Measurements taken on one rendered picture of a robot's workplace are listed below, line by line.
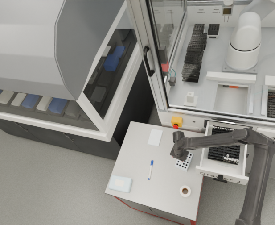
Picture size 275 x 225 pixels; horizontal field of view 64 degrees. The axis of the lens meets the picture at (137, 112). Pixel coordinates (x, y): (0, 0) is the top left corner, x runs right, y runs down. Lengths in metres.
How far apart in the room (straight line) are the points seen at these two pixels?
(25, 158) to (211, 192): 2.21
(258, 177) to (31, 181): 2.50
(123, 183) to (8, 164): 2.01
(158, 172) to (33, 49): 1.07
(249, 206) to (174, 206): 0.63
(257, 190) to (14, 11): 1.35
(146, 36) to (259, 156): 0.68
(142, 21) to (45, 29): 0.45
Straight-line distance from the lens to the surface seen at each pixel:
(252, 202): 0.98
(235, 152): 1.48
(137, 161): 1.64
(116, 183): 1.58
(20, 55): 1.27
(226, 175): 1.40
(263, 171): 0.97
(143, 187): 1.58
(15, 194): 3.04
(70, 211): 2.60
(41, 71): 1.23
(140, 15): 1.01
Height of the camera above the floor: 2.26
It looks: 55 degrees down
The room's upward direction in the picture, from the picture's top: 23 degrees counter-clockwise
